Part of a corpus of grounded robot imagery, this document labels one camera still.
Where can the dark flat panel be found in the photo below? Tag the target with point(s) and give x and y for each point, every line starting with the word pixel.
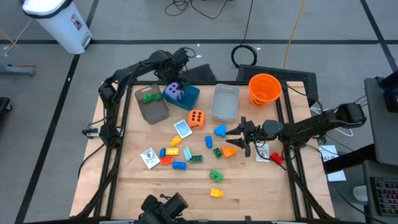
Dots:
pixel 199 74

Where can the black keyboard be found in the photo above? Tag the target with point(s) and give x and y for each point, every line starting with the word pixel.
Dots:
pixel 385 196

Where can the teal plastic bin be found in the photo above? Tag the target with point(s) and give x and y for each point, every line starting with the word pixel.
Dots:
pixel 189 99

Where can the white playing card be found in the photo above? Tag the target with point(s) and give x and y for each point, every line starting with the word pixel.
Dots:
pixel 150 158

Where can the orange large toy block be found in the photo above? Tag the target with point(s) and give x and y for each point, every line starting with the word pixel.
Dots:
pixel 228 152

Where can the green small square brick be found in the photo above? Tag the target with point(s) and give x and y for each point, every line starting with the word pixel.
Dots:
pixel 217 152

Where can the yellow flat stud brick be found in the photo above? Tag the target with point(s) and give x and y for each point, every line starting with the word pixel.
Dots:
pixel 172 151

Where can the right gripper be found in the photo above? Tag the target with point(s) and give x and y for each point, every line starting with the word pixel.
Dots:
pixel 247 137

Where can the white trash can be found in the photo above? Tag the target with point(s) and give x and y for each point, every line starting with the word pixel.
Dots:
pixel 59 28

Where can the light blue large block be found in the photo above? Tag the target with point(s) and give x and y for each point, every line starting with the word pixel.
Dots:
pixel 220 131

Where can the yellow large toy block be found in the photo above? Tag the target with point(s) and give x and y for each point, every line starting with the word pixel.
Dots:
pixel 216 193

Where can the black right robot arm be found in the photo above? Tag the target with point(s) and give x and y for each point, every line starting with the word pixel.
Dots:
pixel 311 126

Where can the black perforated panel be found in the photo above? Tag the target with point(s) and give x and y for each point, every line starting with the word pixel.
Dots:
pixel 298 77

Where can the orange-red flat brick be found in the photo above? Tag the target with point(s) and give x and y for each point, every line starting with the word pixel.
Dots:
pixel 166 160

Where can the orange pumpkin bucket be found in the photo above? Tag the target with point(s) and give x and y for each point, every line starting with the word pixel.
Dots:
pixel 264 88

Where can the smoky transparent plastic bin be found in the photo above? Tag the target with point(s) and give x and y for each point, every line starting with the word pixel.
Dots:
pixel 155 113

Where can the white paper sheet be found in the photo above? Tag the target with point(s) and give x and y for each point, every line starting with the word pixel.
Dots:
pixel 328 152
pixel 336 175

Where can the purple foam die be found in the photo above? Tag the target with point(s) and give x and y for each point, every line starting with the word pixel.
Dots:
pixel 170 91

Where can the dark desk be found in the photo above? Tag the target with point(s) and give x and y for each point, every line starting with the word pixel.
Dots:
pixel 370 174

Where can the pale cyan brick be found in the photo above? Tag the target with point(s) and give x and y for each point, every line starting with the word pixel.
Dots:
pixel 187 153

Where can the white computer mouse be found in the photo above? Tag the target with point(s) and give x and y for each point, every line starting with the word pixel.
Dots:
pixel 360 193

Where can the grey floor stand base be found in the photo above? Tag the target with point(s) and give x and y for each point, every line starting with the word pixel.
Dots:
pixel 18 71

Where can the red toy block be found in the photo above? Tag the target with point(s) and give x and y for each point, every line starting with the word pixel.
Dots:
pixel 276 158

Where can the grey desk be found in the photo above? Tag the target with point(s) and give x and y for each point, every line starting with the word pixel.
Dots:
pixel 382 137

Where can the yellow cube block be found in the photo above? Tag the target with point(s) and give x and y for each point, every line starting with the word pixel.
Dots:
pixel 175 141

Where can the blue large toy block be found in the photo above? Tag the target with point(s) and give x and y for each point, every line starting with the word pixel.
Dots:
pixel 179 165

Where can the blue small brick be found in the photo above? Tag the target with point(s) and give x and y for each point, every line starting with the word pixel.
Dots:
pixel 162 152

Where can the green large toy block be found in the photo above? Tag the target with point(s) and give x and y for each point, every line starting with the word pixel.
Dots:
pixel 148 98
pixel 216 176

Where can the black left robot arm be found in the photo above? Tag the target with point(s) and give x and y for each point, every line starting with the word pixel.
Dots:
pixel 107 93

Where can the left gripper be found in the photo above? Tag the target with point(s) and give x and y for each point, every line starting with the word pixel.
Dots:
pixel 179 67

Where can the black table edge clip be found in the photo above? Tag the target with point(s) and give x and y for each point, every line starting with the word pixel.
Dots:
pixel 247 219

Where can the black equipment box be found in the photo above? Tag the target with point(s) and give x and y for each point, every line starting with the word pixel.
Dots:
pixel 390 93

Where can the silver aluminium extrusion bar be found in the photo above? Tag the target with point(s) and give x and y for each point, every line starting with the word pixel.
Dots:
pixel 116 222
pixel 284 222

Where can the orange foam die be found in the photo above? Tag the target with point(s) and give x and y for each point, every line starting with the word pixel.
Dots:
pixel 196 119

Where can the green stud brick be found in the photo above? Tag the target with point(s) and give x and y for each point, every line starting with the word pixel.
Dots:
pixel 196 159

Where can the light grey plastic bin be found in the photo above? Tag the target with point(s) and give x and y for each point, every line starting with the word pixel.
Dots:
pixel 225 104

